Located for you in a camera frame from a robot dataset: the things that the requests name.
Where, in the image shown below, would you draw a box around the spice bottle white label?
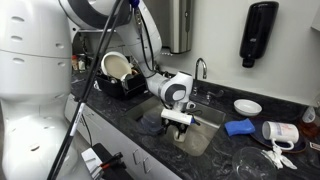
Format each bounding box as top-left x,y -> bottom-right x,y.
78,53 -> 88,72

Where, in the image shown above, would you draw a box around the chrome gooseneck faucet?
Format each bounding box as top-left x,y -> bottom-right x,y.
193,57 -> 209,96

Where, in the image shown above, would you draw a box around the clear dish soap bottle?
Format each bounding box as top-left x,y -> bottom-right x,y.
298,104 -> 320,140

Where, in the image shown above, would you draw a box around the black wall soap dispenser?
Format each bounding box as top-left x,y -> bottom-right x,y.
238,0 -> 280,69

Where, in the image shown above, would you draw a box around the plain white mug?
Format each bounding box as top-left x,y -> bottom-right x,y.
172,130 -> 189,144

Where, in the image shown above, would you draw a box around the chrome faucet lever handle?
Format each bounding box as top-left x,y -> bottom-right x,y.
205,88 -> 226,102

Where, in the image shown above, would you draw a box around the thick black cable blue tape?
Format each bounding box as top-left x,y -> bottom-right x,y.
46,0 -> 125,180

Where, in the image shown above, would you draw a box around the white paper sheets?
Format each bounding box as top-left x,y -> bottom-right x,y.
80,147 -> 105,178

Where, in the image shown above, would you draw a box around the small white bowl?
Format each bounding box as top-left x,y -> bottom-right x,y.
233,98 -> 264,118

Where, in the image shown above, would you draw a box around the spice bottle red label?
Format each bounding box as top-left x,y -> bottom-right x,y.
70,54 -> 80,72

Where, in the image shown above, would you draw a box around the blue sponge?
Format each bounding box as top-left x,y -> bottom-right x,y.
223,117 -> 257,138

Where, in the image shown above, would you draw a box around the clear glass bowl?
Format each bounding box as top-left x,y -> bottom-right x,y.
231,146 -> 279,180

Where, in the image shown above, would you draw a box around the black orange clamp tool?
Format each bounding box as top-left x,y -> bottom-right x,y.
99,151 -> 125,171

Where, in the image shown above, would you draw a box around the printed white mug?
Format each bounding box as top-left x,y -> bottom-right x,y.
261,120 -> 301,152

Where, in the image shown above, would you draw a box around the stainless steel sink basin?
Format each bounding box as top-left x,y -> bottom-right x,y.
124,94 -> 227,158

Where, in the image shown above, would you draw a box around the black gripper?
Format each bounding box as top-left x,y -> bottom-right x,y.
162,118 -> 192,140

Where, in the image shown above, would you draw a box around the large cream plate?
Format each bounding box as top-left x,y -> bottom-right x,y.
100,50 -> 134,81

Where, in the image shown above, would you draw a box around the steel paper towel dispenser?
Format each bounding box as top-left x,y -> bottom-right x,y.
167,0 -> 195,55

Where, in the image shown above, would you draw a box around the black dish rack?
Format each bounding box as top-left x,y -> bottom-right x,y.
94,64 -> 148,101

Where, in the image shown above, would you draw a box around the silver cabinet handles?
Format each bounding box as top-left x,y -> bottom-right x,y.
131,148 -> 151,175

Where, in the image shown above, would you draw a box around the crumpled white wrapper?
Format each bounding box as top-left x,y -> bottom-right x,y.
261,144 -> 299,171

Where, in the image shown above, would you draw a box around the dark round plate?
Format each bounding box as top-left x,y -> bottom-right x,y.
249,118 -> 309,155

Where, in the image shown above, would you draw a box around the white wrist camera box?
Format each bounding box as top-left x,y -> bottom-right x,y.
160,109 -> 195,127

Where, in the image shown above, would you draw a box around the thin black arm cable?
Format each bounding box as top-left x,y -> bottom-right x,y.
134,6 -> 158,80

